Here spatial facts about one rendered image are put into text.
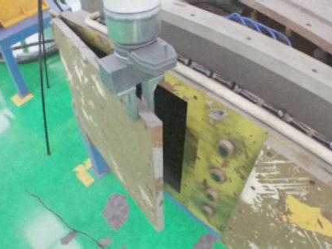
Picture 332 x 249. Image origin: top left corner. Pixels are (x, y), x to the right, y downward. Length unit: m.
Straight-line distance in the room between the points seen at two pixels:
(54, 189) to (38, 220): 0.25
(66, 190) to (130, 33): 1.63
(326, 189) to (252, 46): 0.31
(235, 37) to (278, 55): 0.10
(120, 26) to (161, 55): 0.08
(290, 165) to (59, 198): 1.63
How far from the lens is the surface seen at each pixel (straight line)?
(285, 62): 0.55
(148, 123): 0.54
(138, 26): 0.42
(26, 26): 2.59
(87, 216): 1.83
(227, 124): 0.61
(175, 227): 1.74
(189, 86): 0.62
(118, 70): 0.46
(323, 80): 0.55
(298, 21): 0.70
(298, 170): 0.54
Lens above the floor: 1.62
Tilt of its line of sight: 47 degrees down
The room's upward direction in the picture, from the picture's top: straight up
